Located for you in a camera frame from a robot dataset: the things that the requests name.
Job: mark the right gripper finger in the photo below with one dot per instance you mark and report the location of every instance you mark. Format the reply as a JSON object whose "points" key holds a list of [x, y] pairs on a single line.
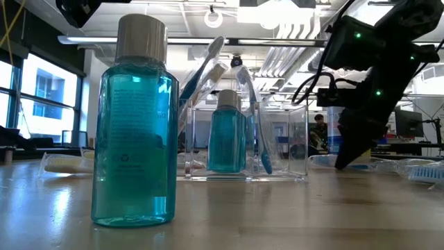
{"points": [[352, 149]]}

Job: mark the clear plastic bag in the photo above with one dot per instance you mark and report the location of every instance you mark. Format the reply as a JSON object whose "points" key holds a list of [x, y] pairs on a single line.
{"points": [[298, 139]]}

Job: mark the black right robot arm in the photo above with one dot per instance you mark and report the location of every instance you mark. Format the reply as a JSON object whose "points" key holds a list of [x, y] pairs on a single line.
{"points": [[350, 45]]}

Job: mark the long suspended ceiling light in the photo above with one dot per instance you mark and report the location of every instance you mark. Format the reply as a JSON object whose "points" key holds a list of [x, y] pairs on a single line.
{"points": [[90, 39]]}

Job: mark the person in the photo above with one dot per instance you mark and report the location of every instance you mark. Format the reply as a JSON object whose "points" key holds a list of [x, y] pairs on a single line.
{"points": [[319, 133]]}

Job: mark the black computer monitor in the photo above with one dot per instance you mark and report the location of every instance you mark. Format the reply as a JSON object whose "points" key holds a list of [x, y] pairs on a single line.
{"points": [[411, 123]]}

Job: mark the large window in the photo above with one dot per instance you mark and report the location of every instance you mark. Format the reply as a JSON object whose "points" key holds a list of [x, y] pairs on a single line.
{"points": [[48, 87]]}

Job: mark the white ceiling pipes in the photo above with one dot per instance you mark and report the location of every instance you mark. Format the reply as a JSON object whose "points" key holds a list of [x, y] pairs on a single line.
{"points": [[277, 59]]}

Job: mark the small dark monitor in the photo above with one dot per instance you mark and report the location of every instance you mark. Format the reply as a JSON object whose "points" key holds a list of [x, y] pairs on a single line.
{"points": [[74, 138]]}

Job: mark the bright ceiling light panel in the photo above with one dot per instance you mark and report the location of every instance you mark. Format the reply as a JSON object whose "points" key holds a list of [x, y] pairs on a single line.
{"points": [[277, 12]]}

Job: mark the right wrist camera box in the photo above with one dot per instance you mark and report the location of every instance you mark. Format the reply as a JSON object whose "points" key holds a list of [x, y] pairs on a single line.
{"points": [[333, 97]]}

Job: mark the black ceiling camera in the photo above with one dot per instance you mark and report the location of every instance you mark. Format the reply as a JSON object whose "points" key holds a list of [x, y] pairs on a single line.
{"points": [[236, 62]]}

